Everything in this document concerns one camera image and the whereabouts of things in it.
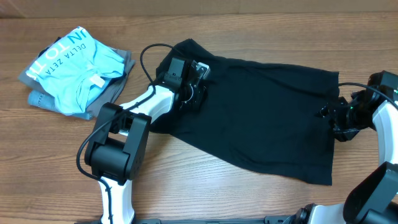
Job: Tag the black t-shirt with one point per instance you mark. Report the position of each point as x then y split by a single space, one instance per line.
259 116

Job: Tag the light blue printed t-shirt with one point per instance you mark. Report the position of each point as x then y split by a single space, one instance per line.
75 70

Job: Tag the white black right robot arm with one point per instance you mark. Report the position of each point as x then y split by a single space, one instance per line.
371 201

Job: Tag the grey folded garment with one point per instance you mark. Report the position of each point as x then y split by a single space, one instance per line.
108 94

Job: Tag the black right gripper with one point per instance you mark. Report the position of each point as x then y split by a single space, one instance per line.
339 116

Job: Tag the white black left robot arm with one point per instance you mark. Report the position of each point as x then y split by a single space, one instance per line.
116 147

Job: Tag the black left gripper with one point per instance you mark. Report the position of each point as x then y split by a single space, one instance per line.
199 95

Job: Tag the blue denim folded jeans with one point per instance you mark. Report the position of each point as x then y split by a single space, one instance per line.
47 102

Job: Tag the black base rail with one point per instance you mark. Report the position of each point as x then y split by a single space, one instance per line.
266 220

